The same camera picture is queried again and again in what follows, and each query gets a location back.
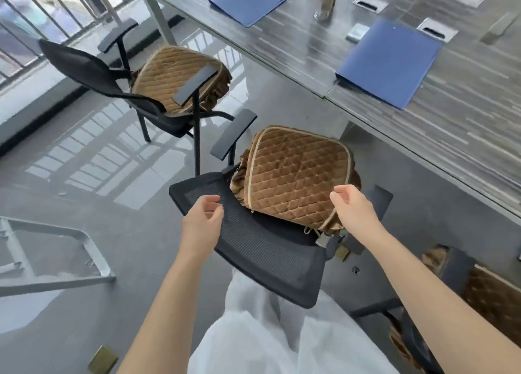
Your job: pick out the person's left hand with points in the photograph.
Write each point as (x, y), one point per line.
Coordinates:
(199, 231)

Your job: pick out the small tissue packet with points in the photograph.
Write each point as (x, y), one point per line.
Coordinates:
(357, 33)

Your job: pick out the tall glass window wall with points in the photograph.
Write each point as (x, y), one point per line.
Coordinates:
(24, 20)

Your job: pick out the clear plastic water bottle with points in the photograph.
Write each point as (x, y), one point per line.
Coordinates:
(327, 3)

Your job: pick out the person's right hand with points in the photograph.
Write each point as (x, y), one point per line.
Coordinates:
(356, 213)

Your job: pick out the brown quilted cushion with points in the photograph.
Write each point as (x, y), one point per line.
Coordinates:
(293, 170)
(167, 76)
(492, 300)

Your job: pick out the person's white trousers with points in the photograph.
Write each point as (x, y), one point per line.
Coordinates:
(264, 337)

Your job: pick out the steel railing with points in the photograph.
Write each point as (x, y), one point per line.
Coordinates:
(103, 1)

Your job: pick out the grey metal frame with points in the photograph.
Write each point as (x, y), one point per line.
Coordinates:
(95, 260)

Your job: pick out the black office chair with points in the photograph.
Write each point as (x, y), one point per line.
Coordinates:
(89, 68)
(456, 272)
(264, 243)

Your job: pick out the person's left forearm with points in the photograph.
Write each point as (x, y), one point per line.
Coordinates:
(167, 321)

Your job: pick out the person's right forearm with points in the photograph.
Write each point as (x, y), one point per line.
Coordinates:
(439, 308)

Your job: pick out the striped wooden table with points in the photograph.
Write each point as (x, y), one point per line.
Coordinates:
(468, 121)

